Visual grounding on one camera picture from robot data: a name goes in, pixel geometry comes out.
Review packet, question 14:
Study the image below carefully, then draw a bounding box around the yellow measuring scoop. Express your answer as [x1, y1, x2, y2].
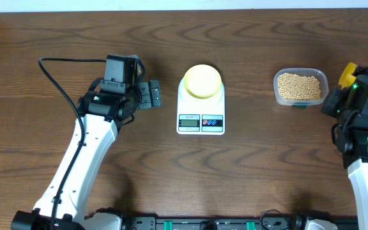
[339, 62, 357, 89]

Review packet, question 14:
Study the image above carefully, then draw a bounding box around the soybeans pile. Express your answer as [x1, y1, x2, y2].
[277, 73, 321, 100]

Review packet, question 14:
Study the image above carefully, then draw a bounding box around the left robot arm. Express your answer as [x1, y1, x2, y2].
[11, 54, 162, 230]

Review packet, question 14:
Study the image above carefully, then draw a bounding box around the white digital kitchen scale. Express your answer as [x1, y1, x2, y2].
[176, 79, 226, 135]

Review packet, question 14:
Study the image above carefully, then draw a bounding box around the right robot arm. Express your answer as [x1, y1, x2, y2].
[321, 75, 368, 229]

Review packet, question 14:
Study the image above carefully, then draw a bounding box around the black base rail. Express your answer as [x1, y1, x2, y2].
[84, 207, 359, 230]

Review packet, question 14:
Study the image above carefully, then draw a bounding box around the clear plastic container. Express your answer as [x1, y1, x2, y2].
[273, 68, 329, 106]

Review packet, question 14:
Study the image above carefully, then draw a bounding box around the pale yellow bowl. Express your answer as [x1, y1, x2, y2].
[183, 65, 222, 99]

